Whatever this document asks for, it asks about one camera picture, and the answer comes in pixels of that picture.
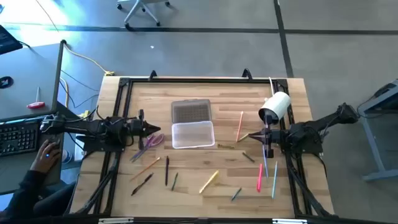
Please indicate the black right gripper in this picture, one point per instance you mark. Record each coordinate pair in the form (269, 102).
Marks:
(278, 137)

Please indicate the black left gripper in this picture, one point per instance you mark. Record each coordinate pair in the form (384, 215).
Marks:
(135, 127)

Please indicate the purple scissors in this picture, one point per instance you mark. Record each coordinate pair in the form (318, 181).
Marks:
(148, 145)

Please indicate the olive yellow crayon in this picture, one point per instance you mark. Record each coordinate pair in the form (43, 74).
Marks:
(243, 137)

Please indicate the light orange pencil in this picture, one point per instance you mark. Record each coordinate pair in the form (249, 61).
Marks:
(239, 126)

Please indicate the dark green crayon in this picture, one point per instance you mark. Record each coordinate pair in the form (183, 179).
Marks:
(248, 157)

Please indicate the yellow green crayon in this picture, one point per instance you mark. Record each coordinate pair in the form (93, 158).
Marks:
(226, 146)

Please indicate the orange pencil pink eraser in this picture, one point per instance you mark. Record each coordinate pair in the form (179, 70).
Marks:
(145, 169)

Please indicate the pink highlighter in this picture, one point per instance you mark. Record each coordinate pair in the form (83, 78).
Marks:
(259, 178)

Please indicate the teal pencil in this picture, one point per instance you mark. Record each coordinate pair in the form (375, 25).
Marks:
(274, 180)

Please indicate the plain black stick pen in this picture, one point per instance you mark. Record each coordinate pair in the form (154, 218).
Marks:
(167, 171)

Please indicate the black retractable pen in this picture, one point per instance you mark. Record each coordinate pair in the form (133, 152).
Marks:
(142, 184)

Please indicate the dark green printed marker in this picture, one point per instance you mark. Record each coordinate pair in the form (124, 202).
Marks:
(174, 181)

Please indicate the yellow highlighter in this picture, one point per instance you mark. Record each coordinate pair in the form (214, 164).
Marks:
(209, 181)

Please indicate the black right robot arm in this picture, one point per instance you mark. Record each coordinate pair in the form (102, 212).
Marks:
(314, 124)

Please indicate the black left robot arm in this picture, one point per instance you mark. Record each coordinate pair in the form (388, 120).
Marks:
(90, 126)

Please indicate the clear plastic supply box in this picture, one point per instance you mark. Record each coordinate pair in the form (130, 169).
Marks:
(192, 135)

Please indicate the black table clamp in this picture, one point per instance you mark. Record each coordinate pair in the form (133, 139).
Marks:
(247, 74)
(152, 75)

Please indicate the white blue cup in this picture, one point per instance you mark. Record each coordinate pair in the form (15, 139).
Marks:
(66, 156)

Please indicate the black computer mouse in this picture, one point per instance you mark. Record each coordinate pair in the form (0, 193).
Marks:
(53, 143)

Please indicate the person's hand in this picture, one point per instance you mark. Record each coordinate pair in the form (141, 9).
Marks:
(43, 161)

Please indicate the grey metal cart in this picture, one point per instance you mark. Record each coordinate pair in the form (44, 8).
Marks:
(373, 146)

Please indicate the office chair base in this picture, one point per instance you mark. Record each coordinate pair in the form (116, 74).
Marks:
(133, 14)

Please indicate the black keyboard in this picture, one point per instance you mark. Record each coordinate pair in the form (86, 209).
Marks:
(18, 138)

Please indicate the grey desk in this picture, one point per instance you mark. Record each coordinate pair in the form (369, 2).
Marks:
(28, 68)

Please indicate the person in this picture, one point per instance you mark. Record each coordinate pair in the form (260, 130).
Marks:
(21, 193)

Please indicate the black laptop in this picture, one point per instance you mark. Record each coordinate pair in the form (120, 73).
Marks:
(7, 40)

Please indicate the white camera cylinder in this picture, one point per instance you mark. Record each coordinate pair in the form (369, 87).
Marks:
(278, 104)

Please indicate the black aluminium table frame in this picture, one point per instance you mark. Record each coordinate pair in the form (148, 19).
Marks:
(202, 80)

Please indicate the white metal bracket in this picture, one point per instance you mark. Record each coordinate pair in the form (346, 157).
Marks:
(115, 220)
(289, 221)

